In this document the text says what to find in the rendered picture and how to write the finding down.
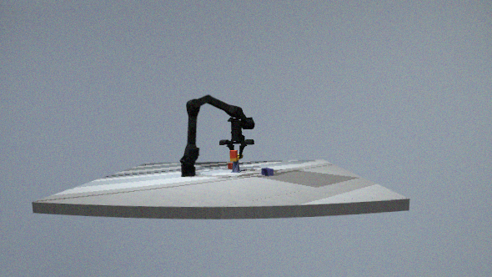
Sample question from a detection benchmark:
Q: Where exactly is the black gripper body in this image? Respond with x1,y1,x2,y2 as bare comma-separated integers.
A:
219,129,254,146

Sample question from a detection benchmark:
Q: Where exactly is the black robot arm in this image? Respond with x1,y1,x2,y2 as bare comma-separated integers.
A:
179,95,254,177

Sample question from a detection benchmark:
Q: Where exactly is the blue rectangular block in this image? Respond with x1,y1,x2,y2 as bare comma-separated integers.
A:
261,168,274,176

